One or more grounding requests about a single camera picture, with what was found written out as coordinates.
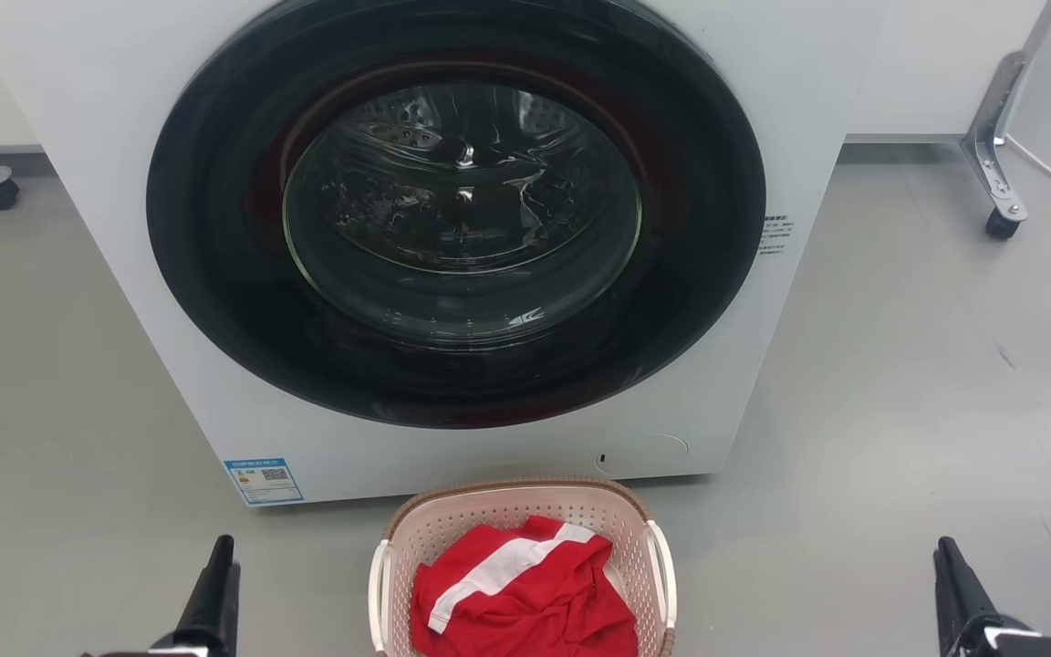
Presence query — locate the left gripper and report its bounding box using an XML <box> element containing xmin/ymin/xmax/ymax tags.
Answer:
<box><xmin>80</xmin><ymin>535</ymin><xmax>242</xmax><ymax>657</ymax></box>

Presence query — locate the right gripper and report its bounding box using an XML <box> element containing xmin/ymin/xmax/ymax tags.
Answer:
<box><xmin>933</xmin><ymin>537</ymin><xmax>1051</xmax><ymax>657</ymax></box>

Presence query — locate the pink perforated laundry basket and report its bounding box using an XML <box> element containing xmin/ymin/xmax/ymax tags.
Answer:
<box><xmin>369</xmin><ymin>476</ymin><xmax>678</xmax><ymax>657</ymax></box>

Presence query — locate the blue energy label sticker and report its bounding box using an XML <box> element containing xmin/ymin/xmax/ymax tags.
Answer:
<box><xmin>224</xmin><ymin>457</ymin><xmax>305</xmax><ymax>506</ymax></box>

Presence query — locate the red garment with white stripe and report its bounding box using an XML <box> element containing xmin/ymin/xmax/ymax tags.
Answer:
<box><xmin>410</xmin><ymin>516</ymin><xmax>640</xmax><ymax>657</ymax></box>

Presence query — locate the round black washing machine door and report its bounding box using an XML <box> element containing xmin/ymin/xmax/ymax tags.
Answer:
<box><xmin>146</xmin><ymin>0</ymin><xmax>767</xmax><ymax>430</ymax></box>

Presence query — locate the round white filter cover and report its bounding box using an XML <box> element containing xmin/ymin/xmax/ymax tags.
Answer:
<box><xmin>595</xmin><ymin>433</ymin><xmax>691</xmax><ymax>479</ymax></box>

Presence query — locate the small printed text sticker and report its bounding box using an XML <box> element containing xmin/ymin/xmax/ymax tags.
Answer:
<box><xmin>758</xmin><ymin>214</ymin><xmax>795</xmax><ymax>257</ymax></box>

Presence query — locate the white front-load washing machine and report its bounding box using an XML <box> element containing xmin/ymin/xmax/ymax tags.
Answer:
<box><xmin>0</xmin><ymin>0</ymin><xmax>891</xmax><ymax>508</ymax></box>

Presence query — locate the long angled metal stand leg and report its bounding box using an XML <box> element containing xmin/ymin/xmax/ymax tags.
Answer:
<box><xmin>961</xmin><ymin>0</ymin><xmax>1051</xmax><ymax>223</ymax></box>

